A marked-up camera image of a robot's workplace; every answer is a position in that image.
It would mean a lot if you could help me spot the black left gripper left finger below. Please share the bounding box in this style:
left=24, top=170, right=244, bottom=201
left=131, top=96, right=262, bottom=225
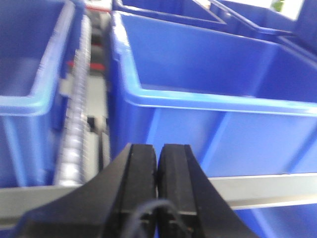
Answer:
left=14, top=144, right=157, bottom=238

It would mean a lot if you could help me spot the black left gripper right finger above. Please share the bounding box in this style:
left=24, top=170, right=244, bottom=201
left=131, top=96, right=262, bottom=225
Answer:
left=158, top=144, right=257, bottom=238

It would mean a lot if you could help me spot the steel front shelf beam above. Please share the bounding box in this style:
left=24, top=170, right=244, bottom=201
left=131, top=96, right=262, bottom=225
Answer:
left=0, top=173, right=317, bottom=230

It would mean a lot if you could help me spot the large blue plastic crate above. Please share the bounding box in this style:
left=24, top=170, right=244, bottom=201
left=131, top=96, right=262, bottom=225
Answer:
left=108, top=11, right=317, bottom=177

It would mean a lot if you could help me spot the blue bin lower right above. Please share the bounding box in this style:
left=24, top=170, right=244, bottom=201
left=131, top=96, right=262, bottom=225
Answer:
left=233, top=203, right=317, bottom=238

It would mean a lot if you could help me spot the blue crate upper background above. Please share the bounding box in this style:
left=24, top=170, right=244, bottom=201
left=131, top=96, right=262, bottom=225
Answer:
left=0, top=0, right=85, bottom=188

